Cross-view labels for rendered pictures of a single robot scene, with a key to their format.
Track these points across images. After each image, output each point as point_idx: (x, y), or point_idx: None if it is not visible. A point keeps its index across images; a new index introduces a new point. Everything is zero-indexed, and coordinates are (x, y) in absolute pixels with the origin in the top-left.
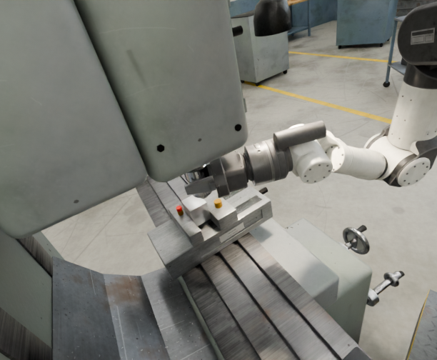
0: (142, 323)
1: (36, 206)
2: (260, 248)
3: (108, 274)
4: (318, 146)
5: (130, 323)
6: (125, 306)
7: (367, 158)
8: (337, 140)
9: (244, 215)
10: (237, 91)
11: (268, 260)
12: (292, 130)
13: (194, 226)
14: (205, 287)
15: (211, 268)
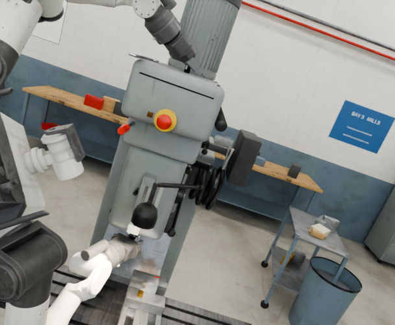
0: (124, 267)
1: None
2: (100, 318)
3: (161, 266)
4: (82, 260)
5: (127, 261)
6: (137, 264)
7: (52, 305)
8: (78, 285)
9: (122, 310)
10: (114, 198)
11: (89, 313)
12: (98, 243)
13: (138, 278)
14: (110, 285)
15: (117, 295)
